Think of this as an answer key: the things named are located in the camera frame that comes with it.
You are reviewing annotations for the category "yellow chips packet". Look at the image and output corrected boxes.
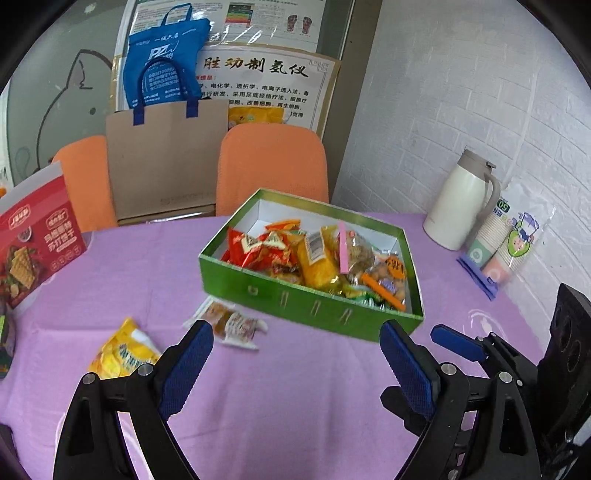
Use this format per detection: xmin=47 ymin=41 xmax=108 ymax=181
xmin=88 ymin=318 xmax=162 ymax=380

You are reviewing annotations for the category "instant noodle bowl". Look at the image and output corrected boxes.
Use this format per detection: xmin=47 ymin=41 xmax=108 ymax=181
xmin=0 ymin=314 xmax=17 ymax=380

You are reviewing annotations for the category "text wall poster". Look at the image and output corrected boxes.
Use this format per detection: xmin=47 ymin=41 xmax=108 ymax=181
xmin=113 ymin=44 xmax=342 ymax=139

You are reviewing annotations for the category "blue tote bag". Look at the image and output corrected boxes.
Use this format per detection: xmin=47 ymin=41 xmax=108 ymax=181
xmin=122 ymin=4 xmax=206 ymax=126

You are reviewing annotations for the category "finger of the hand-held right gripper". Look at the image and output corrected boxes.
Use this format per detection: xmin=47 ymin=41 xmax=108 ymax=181
xmin=381 ymin=387 xmax=416 ymax=418
xmin=431 ymin=324 xmax=539 ymax=402

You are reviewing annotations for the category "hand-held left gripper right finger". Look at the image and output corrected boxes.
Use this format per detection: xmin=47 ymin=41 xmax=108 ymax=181
xmin=379 ymin=319 xmax=541 ymax=480

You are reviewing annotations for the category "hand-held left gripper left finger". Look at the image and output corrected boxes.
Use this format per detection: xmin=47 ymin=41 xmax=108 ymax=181
xmin=52 ymin=319 xmax=214 ymax=480

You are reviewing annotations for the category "red cracker box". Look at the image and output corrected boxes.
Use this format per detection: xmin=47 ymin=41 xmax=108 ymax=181
xmin=0 ymin=161 xmax=88 ymax=309

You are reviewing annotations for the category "orange triangular snack packet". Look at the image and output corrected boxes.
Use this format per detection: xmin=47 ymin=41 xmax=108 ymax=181
xmin=360 ymin=256 xmax=409 ymax=310

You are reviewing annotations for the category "red snack packet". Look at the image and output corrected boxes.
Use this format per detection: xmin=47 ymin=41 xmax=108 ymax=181
xmin=222 ymin=227 xmax=296 ymax=273

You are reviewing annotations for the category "small brown snack packet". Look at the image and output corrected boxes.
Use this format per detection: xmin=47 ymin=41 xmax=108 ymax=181
xmin=185 ymin=298 xmax=234 ymax=341

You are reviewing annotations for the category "green cardboard box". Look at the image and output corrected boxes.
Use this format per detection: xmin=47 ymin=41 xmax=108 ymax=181
xmin=198 ymin=187 xmax=424 ymax=343

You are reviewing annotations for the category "pack of paper cups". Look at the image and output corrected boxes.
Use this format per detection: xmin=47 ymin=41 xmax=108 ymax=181
xmin=457 ymin=185 xmax=555 ymax=302

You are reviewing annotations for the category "clear nut packet pink seal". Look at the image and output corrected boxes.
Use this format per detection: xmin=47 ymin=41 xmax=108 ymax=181
xmin=337 ymin=222 xmax=375 ymax=282

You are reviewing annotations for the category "yellow packaging bag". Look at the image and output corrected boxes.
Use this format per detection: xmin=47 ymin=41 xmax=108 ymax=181
xmin=228 ymin=106 xmax=283 ymax=126

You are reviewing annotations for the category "brown paper bag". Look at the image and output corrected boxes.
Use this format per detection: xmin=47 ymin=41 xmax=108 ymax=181
xmin=105 ymin=99 xmax=230 ymax=227

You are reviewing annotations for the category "purple printed tablecloth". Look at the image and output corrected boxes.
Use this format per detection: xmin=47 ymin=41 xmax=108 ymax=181
xmin=0 ymin=210 xmax=550 ymax=480

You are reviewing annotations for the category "small white red packet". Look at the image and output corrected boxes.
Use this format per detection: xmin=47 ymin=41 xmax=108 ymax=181
xmin=221 ymin=311 xmax=269 ymax=352

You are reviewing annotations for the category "cream thermos jug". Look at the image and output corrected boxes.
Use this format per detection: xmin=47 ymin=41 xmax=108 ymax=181
xmin=423 ymin=148 xmax=502 ymax=251

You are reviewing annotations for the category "orange chair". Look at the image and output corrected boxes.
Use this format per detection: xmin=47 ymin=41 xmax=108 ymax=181
xmin=215 ymin=123 xmax=329 ymax=217
xmin=51 ymin=135 xmax=118 ymax=233

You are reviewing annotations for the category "yellow wrapped pastry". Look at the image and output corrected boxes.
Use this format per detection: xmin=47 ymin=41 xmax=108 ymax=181
xmin=295 ymin=231 xmax=342 ymax=289

